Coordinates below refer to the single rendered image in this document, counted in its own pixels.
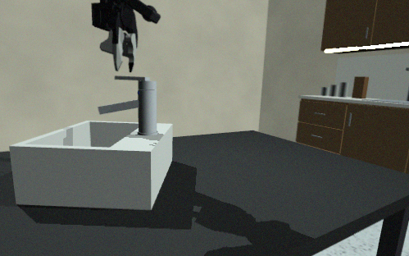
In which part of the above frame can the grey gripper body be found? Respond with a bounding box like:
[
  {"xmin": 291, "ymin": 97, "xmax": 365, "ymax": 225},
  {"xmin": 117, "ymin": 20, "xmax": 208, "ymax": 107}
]
[{"xmin": 92, "ymin": 0, "xmax": 136, "ymax": 32}]

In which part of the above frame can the white rectangular sink basin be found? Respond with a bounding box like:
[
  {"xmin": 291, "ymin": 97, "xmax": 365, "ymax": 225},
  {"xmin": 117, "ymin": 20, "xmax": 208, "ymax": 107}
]
[{"xmin": 9, "ymin": 121, "xmax": 173, "ymax": 210}]

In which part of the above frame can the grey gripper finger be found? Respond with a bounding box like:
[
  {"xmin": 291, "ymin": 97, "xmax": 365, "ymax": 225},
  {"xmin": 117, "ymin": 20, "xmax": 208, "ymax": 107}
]
[
  {"xmin": 122, "ymin": 26, "xmax": 138, "ymax": 72},
  {"xmin": 100, "ymin": 11, "xmax": 125, "ymax": 71}
]

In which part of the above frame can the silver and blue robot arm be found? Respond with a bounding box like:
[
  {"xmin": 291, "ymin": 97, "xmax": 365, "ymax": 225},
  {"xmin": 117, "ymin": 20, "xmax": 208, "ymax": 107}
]
[{"xmin": 121, "ymin": 0, "xmax": 161, "ymax": 24}]

